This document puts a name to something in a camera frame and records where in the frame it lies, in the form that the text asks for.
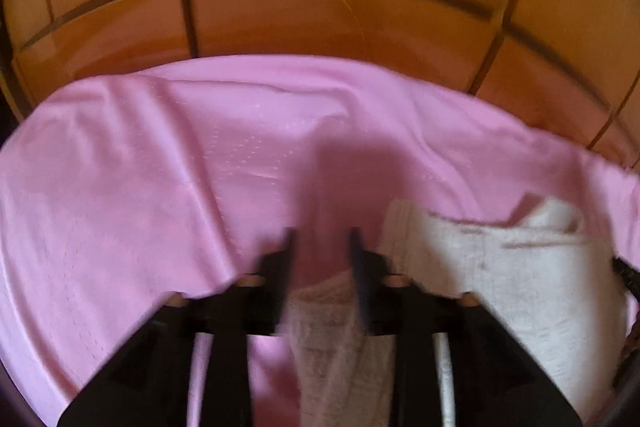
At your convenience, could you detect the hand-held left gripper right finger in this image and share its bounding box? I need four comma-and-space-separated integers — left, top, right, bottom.
349, 228, 584, 427

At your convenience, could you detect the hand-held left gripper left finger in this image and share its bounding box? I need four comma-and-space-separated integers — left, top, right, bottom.
57, 229, 297, 427

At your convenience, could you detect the white knitted garment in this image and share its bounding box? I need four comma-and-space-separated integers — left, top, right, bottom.
280, 196, 632, 427

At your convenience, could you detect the pink bed sheet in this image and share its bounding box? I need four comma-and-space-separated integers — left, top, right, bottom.
0, 54, 640, 425

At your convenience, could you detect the orange wooden panelled headboard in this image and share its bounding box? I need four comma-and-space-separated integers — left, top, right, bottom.
0, 0, 640, 170

